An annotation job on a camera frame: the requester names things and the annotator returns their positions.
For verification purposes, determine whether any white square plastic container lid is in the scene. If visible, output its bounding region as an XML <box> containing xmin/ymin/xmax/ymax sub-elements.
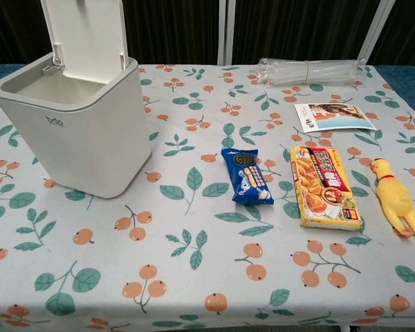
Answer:
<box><xmin>40</xmin><ymin>0</ymin><xmax>129</xmax><ymax>84</ymax></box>

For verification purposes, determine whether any printed postcard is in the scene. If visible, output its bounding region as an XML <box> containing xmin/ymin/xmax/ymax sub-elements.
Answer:
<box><xmin>293</xmin><ymin>102</ymin><xmax>377</xmax><ymax>132</ymax></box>

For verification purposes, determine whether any black partition panel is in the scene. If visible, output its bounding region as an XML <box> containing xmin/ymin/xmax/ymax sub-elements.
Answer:
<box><xmin>0</xmin><ymin>0</ymin><xmax>219</xmax><ymax>68</ymax></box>
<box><xmin>365</xmin><ymin>0</ymin><xmax>415</xmax><ymax>67</ymax></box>
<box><xmin>232</xmin><ymin>0</ymin><xmax>380</xmax><ymax>66</ymax></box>

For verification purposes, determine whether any floral fruit print tablecloth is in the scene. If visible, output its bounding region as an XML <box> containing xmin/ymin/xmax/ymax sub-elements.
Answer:
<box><xmin>0</xmin><ymin>63</ymin><xmax>415</xmax><ymax>332</ymax></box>

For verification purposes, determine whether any silver partition post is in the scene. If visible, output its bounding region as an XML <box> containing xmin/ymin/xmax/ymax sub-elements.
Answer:
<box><xmin>355</xmin><ymin>0</ymin><xmax>394</xmax><ymax>66</ymax></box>
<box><xmin>216</xmin><ymin>0</ymin><xmax>237</xmax><ymax>65</ymax></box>

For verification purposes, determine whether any yellow curry box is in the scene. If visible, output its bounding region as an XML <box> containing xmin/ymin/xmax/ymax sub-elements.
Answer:
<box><xmin>290</xmin><ymin>145</ymin><xmax>363</xmax><ymax>232</ymax></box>

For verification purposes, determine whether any white square box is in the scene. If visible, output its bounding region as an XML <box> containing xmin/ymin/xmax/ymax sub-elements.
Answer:
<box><xmin>0</xmin><ymin>51</ymin><xmax>151</xmax><ymax>200</ymax></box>

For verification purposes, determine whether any yellow rubber chicken toy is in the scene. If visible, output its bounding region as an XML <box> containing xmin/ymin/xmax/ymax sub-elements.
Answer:
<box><xmin>369</xmin><ymin>158</ymin><xmax>415</xmax><ymax>239</ymax></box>

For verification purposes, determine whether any blue Oreo cookie packet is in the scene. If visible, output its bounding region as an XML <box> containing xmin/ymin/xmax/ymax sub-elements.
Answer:
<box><xmin>221</xmin><ymin>147</ymin><xmax>275</xmax><ymax>205</ymax></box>

